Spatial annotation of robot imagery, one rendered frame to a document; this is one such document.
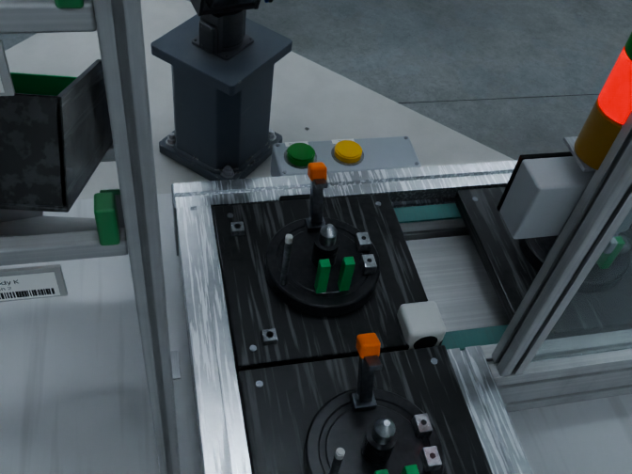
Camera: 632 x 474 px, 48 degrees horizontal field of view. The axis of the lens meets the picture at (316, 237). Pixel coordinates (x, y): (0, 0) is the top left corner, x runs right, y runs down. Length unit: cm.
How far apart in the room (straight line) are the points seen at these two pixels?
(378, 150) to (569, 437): 47
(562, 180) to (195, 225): 48
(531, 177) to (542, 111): 227
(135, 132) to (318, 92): 93
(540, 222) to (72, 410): 57
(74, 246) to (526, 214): 39
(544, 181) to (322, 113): 67
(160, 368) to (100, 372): 35
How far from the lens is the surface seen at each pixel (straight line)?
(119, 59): 36
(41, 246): 45
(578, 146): 65
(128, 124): 38
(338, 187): 98
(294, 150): 101
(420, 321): 82
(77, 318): 97
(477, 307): 95
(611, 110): 62
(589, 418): 99
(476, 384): 84
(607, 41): 349
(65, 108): 46
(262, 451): 74
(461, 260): 99
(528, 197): 65
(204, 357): 80
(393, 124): 126
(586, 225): 66
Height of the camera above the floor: 165
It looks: 49 degrees down
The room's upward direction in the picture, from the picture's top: 10 degrees clockwise
